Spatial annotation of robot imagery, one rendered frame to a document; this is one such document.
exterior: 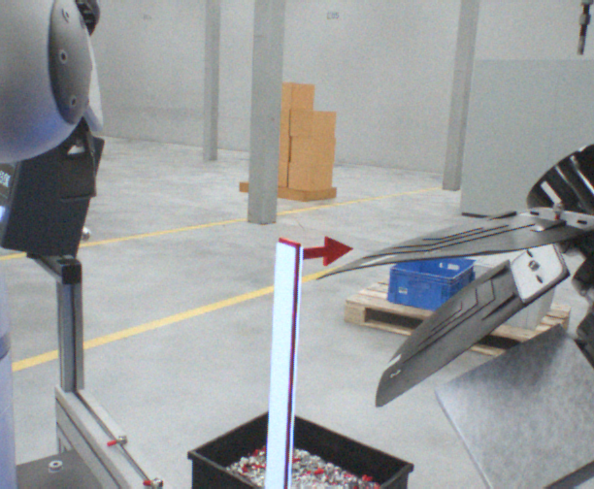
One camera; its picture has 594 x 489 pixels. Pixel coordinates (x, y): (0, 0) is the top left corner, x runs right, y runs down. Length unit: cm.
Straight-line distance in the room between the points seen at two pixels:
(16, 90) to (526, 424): 55
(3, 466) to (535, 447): 48
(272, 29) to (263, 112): 83
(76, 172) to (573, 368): 52
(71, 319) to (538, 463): 65
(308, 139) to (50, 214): 801
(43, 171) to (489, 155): 762
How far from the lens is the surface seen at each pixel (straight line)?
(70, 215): 101
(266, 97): 687
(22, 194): 99
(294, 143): 906
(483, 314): 83
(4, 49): 35
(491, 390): 71
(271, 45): 690
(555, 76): 816
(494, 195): 837
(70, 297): 98
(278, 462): 54
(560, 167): 79
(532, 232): 65
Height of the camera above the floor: 129
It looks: 12 degrees down
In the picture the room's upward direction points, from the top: 3 degrees clockwise
